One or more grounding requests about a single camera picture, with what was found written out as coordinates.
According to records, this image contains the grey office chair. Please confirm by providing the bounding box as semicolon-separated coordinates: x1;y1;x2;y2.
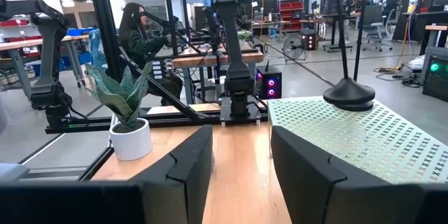
362;5;395;53

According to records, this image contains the blue storage bin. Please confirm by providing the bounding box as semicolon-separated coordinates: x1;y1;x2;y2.
58;27;96;71

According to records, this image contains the computer tower with pink lights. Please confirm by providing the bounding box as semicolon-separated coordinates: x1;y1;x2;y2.
256;61;283;101

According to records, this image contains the yellow floor cable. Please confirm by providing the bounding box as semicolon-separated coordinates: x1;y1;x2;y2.
372;13;414;78

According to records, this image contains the red bin shelf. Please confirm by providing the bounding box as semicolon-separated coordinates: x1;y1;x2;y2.
278;0;305;33

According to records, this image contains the snake plant in white pot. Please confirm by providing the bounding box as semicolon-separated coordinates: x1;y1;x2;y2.
85;61;154;162

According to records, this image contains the black drawer cabinet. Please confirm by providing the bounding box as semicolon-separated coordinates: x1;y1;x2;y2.
150;58;167;83

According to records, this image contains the black floor fan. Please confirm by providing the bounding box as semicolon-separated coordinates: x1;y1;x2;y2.
282;34;305;64

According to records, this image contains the wooden workbench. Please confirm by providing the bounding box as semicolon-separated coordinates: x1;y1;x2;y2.
171;40;265;105

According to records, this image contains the wooden table with grey legs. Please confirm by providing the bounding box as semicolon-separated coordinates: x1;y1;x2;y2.
0;34;89;99

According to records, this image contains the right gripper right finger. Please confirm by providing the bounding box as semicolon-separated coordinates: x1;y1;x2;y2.
271;125;421;224

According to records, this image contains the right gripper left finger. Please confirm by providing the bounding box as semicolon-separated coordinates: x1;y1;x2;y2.
129;124;214;224

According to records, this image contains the person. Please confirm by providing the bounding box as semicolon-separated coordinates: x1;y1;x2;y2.
118;2;185;106
341;0;356;42

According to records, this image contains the computer tower with green light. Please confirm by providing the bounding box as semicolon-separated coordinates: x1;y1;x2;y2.
421;47;448;103

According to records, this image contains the green perforated metal shelf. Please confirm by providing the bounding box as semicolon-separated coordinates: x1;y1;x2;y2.
267;96;448;185

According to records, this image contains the black aluminium table frame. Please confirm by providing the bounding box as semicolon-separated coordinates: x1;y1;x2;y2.
19;0;269;183

